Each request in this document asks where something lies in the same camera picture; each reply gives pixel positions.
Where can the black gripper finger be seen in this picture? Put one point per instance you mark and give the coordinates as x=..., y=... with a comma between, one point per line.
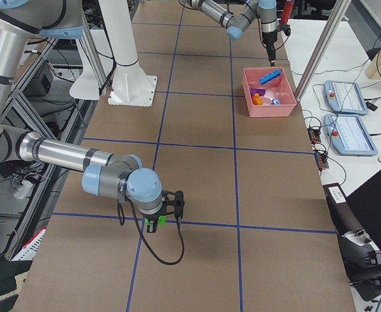
x=271, y=52
x=151, y=225

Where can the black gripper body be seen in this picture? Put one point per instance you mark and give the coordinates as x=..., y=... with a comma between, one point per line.
x=151, y=216
x=268, y=39

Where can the green block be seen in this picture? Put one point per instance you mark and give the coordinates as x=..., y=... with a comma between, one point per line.
x=162, y=219

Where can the long blue block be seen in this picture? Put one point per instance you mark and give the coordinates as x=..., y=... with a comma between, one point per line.
x=269, y=77

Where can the orange block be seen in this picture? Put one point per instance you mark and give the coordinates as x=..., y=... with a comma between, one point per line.
x=257, y=99

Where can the purple block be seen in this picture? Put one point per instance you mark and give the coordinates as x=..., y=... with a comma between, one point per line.
x=258, y=91

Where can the small blue block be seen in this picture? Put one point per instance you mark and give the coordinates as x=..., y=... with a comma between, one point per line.
x=275, y=102

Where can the pink plastic box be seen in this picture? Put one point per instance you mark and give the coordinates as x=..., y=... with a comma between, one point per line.
x=278, y=88

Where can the far teach pendant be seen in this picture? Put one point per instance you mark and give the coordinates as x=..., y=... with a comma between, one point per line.
x=345, y=97

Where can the teach pendant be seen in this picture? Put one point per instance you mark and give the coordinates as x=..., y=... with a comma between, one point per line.
x=345, y=97
x=348, y=135

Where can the far orange usb hub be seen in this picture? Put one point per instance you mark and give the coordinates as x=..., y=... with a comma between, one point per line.
x=314, y=135

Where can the near teach pendant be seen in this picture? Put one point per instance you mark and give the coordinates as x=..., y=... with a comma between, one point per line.
x=348, y=135

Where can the black laptop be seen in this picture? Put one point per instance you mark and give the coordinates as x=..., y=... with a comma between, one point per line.
x=357, y=220

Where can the aluminium frame post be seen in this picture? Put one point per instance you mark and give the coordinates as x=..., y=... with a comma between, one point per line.
x=323, y=42

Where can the white camera stand base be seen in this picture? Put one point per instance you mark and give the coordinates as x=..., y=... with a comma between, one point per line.
x=110, y=56

